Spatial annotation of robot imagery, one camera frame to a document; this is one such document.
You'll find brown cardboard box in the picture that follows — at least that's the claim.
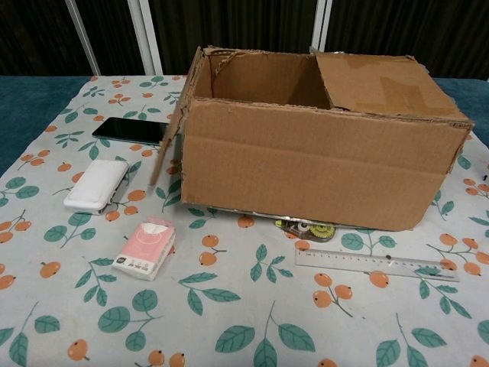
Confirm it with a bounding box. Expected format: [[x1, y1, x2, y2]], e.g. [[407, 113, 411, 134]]
[[147, 45, 477, 232]]

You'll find correction tape dispenser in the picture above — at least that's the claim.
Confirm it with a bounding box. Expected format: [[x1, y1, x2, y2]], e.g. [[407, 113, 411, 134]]
[[275, 216, 337, 244]]

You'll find pink tissue pack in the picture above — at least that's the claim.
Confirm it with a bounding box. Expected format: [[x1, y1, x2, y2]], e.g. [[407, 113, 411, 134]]
[[111, 216, 177, 282]]

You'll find floral print tablecloth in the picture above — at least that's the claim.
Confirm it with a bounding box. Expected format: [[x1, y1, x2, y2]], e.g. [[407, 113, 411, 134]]
[[0, 74, 489, 367]]

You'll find transparent plastic ruler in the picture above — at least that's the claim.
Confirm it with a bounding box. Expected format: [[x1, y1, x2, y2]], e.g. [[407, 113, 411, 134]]
[[294, 247, 461, 283]]

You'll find black smartphone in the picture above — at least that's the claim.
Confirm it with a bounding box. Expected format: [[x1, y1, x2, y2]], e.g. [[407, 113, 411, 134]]
[[91, 116, 171, 146]]

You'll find white power bank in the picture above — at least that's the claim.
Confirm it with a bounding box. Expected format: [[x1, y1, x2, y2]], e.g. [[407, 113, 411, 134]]
[[63, 158, 131, 216]]

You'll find white double frame post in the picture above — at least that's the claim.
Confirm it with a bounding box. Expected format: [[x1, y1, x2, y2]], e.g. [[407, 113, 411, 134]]
[[128, 0, 166, 76]]

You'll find grey slim frame post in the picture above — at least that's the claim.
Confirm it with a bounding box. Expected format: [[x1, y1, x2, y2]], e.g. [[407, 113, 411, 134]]
[[63, 0, 102, 76]]

